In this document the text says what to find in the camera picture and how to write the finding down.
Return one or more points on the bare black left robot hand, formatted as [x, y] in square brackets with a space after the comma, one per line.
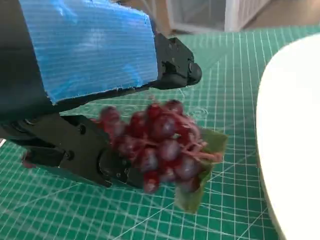
[87, 50]

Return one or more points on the white rounded square plate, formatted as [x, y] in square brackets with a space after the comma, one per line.
[295, 125]

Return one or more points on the red toy grape bunch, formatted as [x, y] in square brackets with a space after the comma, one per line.
[162, 130]

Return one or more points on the green cutting mat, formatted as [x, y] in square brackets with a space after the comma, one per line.
[225, 87]

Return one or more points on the white cabinet with perforated side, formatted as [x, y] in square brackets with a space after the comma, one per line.
[200, 12]

